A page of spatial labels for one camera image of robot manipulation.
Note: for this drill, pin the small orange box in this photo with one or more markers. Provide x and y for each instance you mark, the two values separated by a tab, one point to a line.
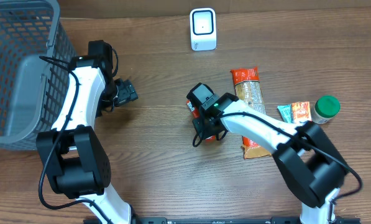
300	112

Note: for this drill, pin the teal wet wipes pack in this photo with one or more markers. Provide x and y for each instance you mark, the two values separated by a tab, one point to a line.
285	112

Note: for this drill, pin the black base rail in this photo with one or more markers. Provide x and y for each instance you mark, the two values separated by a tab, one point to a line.
273	220

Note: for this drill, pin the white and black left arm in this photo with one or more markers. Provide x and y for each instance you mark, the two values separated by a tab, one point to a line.
76	168

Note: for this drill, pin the green lid jar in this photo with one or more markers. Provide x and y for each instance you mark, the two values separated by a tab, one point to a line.
324	109

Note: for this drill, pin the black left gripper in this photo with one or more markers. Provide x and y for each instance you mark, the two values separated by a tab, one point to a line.
127	93

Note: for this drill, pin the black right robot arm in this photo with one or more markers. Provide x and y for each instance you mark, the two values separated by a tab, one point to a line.
309	163

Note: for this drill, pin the grey plastic mesh basket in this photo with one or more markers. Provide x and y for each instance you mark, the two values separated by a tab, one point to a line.
32	91

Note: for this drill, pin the white barcode scanner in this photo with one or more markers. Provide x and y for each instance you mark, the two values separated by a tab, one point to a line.
203	29

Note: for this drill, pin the red snack packet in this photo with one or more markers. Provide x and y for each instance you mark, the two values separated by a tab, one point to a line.
195	114

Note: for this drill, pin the orange brown snack bag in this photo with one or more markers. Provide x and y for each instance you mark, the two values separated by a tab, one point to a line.
247	88

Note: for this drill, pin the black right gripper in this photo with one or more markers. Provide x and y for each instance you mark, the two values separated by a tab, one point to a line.
204	135

